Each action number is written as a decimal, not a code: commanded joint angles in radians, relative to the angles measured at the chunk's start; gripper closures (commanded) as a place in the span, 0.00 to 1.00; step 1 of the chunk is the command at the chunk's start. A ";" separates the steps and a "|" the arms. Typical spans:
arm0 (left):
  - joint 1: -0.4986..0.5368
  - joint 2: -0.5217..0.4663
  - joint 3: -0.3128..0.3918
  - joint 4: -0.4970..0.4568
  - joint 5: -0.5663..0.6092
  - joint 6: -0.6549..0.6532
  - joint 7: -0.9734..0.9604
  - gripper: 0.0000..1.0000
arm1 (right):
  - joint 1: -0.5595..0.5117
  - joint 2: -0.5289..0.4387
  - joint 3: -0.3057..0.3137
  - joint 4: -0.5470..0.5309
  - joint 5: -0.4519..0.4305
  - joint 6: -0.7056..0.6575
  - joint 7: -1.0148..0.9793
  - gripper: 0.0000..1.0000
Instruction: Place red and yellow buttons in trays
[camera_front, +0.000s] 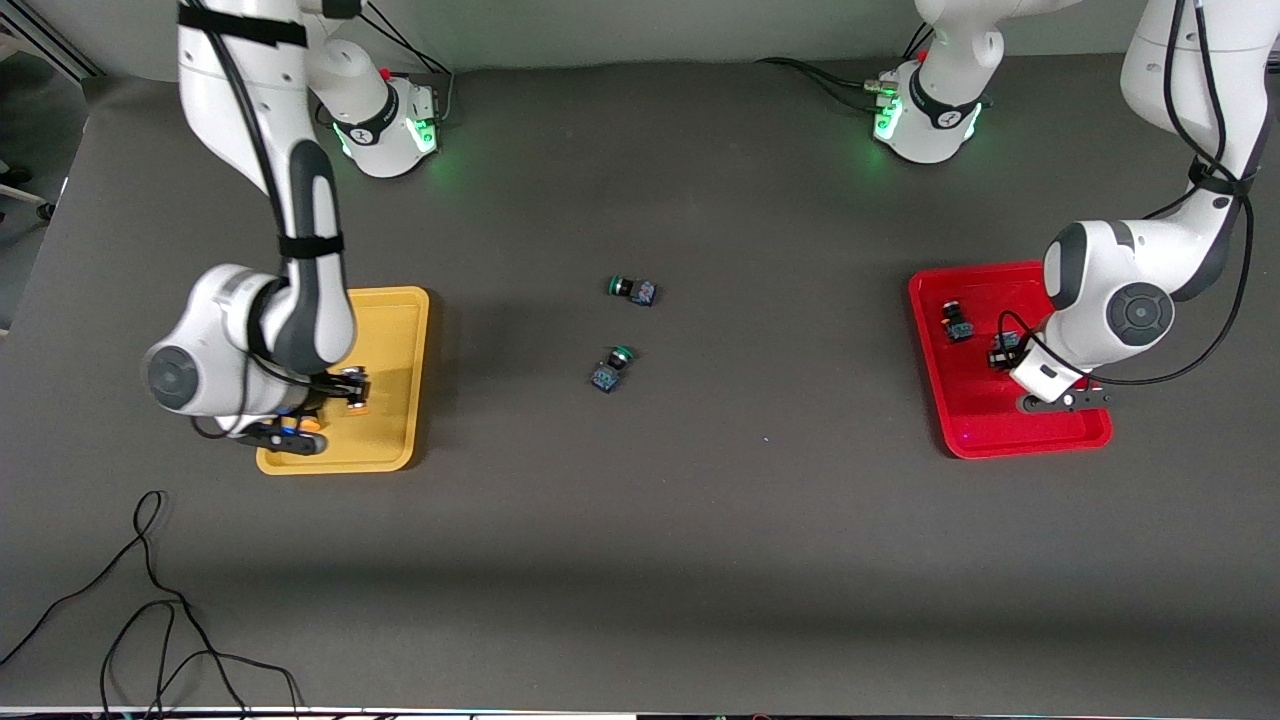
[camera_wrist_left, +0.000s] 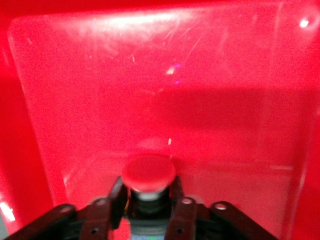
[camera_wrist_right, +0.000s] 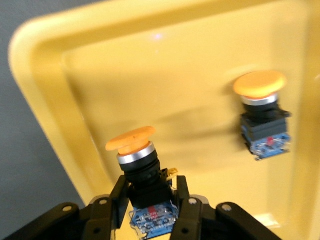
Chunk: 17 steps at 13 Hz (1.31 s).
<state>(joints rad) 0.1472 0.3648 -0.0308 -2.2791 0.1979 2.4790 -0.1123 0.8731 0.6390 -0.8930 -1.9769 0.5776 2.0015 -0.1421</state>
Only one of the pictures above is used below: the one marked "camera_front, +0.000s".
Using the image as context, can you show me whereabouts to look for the red plastic tray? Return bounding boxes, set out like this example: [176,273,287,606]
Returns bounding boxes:
[907,261,1114,461]

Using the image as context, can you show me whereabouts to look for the yellow plastic tray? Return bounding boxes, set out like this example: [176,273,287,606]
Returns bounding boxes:
[255,286,431,476]

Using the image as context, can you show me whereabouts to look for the white stand leg with caster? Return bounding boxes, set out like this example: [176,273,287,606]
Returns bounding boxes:
[0,165,53,223]

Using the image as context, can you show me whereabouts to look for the dark grey table mat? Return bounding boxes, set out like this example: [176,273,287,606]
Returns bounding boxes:
[0,45,1280,713]

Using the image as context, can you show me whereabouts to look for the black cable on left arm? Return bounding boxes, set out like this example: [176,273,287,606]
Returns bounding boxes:
[998,0,1256,387]

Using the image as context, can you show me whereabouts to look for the thin black loose cable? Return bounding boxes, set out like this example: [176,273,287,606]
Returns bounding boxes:
[0,490,303,720]

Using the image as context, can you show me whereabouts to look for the black right arm base cables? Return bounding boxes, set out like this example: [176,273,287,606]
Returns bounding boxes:
[365,5,456,126]

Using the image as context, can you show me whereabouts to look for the black arm base cables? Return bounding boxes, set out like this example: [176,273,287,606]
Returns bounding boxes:
[755,22,936,113]
[365,5,456,126]

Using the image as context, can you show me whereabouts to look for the black left arm base cables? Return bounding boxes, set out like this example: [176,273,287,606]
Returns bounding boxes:
[755,22,936,113]

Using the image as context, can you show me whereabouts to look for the aluminium frame rail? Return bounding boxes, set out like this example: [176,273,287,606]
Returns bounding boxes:
[0,15,106,81]

